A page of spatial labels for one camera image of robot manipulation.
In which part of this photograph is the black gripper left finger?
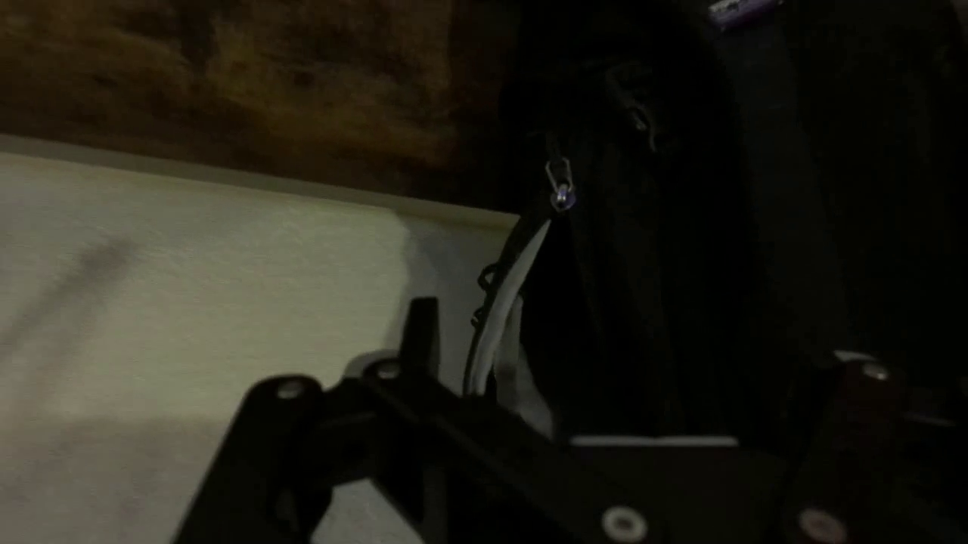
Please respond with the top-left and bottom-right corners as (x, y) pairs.
(175, 297), (608, 544)

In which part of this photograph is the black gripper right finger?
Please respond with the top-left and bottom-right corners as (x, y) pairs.
(782, 355), (968, 544)

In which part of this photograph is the black backpack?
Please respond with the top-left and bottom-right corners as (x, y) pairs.
(463, 0), (968, 446)

